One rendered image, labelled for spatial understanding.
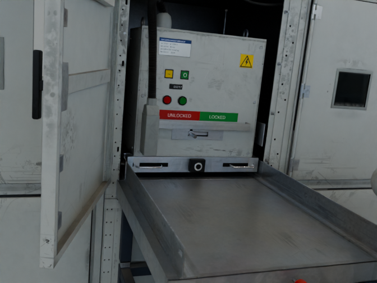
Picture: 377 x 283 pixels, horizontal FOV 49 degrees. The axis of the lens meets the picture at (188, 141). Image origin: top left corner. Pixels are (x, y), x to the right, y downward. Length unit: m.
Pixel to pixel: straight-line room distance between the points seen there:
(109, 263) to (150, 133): 0.53
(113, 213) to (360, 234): 0.84
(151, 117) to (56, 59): 0.64
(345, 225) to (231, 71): 0.70
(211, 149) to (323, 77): 0.53
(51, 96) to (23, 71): 0.57
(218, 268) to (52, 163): 0.43
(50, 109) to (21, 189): 0.69
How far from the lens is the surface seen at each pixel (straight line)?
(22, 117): 1.43
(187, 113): 1.57
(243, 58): 1.63
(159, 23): 1.55
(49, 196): 0.90
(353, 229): 1.29
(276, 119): 1.68
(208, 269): 0.97
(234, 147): 1.67
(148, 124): 1.42
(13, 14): 1.41
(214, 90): 1.59
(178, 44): 1.53
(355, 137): 1.90
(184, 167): 1.60
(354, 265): 1.14
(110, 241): 1.60
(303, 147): 1.75
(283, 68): 1.67
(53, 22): 0.85
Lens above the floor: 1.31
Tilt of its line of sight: 12 degrees down
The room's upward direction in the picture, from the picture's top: 5 degrees clockwise
